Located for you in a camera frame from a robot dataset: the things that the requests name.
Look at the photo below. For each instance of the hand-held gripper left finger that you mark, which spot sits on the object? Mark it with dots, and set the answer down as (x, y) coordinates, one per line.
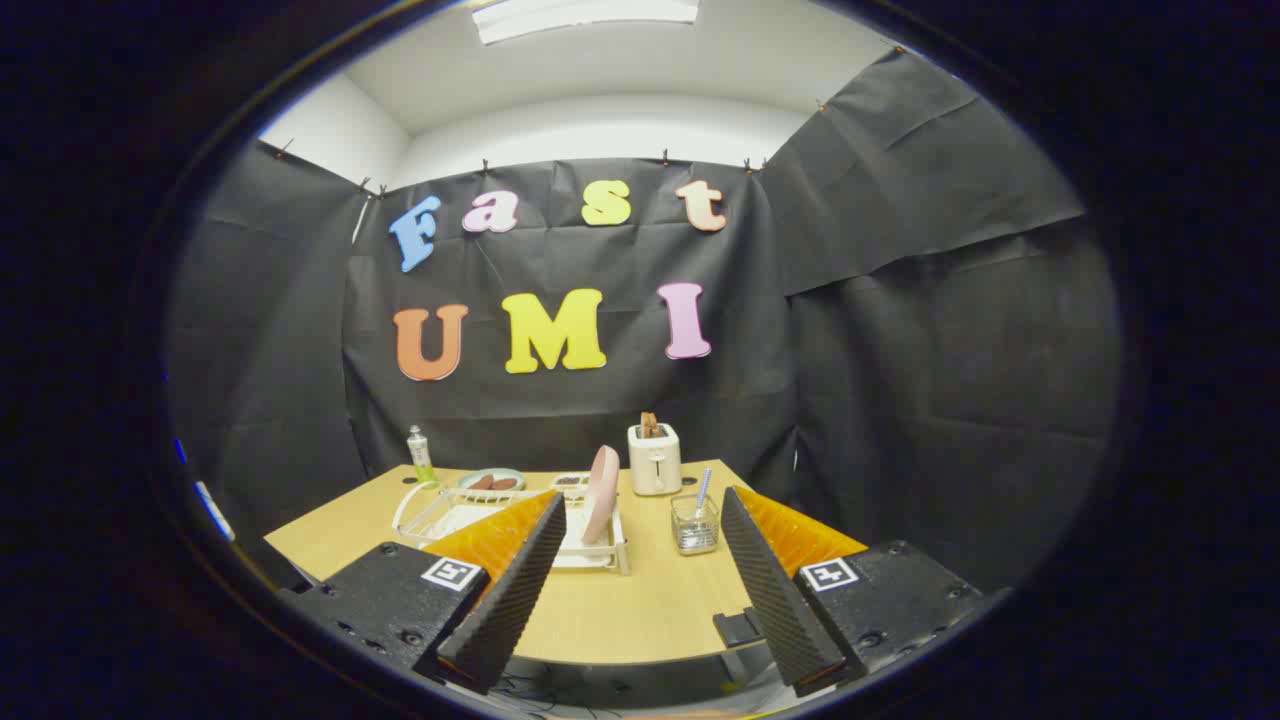
(510, 600)

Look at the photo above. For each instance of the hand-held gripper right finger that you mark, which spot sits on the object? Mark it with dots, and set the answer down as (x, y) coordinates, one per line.
(775, 600)

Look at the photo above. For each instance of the pink plate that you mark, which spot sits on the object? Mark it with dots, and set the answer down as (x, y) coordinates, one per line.
(601, 495)

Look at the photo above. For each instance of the pale green plate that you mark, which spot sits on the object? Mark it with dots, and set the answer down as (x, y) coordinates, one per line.
(490, 474)

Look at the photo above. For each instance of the black table clamp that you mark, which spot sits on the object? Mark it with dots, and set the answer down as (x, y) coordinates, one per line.
(738, 626)

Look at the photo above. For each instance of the white drain tray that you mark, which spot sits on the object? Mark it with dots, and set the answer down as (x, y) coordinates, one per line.
(455, 520)

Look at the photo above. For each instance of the white divided tray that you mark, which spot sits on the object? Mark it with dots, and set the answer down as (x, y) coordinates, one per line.
(570, 490)

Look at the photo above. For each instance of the green soap bottle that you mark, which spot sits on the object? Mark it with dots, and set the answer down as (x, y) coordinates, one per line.
(421, 458)

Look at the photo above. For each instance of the white toaster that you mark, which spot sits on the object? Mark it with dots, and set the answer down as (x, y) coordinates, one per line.
(654, 465)

